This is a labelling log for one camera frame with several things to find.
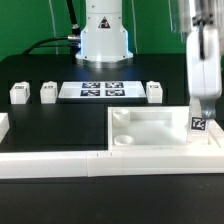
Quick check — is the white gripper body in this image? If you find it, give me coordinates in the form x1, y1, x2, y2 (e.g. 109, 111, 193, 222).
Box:
186, 19, 222, 100

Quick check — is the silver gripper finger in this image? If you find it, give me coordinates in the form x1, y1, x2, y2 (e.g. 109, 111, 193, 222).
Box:
200, 99, 216, 120

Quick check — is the white square table top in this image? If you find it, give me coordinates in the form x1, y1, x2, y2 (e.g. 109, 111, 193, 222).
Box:
108, 106, 224, 151

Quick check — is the white U-shaped fence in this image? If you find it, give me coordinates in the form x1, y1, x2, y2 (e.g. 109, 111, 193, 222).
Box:
0, 111, 224, 180

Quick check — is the white plate with tags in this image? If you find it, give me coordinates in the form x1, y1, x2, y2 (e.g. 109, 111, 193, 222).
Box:
59, 81, 146, 99

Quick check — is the black cable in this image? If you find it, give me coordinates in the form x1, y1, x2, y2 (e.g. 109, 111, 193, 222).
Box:
22, 0, 82, 55

